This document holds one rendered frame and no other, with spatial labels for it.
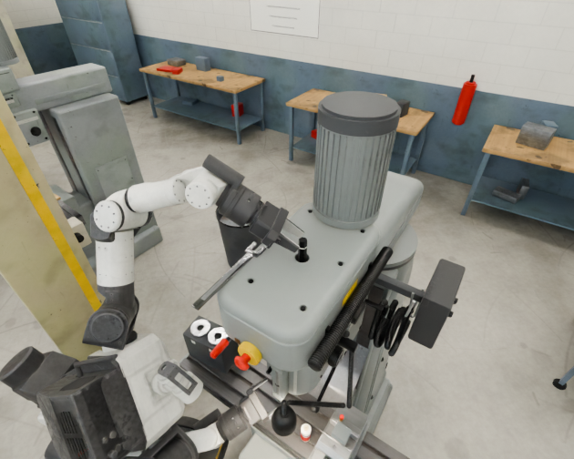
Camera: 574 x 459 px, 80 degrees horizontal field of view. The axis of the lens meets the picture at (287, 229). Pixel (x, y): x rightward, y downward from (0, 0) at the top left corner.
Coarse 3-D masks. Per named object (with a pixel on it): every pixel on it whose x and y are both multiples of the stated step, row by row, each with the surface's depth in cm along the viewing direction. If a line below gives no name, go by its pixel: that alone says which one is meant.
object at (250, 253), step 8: (248, 248) 89; (264, 248) 89; (248, 256) 87; (256, 256) 87; (240, 264) 84; (232, 272) 82; (224, 280) 80; (216, 288) 79; (200, 296) 77; (208, 296) 77; (192, 304) 75; (200, 304) 75
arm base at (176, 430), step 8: (176, 424) 98; (176, 432) 97; (184, 432) 98; (168, 440) 94; (184, 440) 96; (152, 448) 91; (160, 448) 92; (192, 448) 95; (144, 456) 89; (152, 456) 90; (192, 456) 95
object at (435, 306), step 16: (448, 272) 106; (464, 272) 107; (432, 288) 101; (448, 288) 101; (432, 304) 98; (448, 304) 96; (416, 320) 105; (432, 320) 101; (416, 336) 109; (432, 336) 105
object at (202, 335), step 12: (192, 324) 160; (204, 324) 160; (216, 324) 162; (192, 336) 157; (204, 336) 157; (216, 336) 157; (192, 348) 162; (204, 348) 155; (228, 348) 155; (204, 360) 164; (216, 360) 157; (228, 360) 159
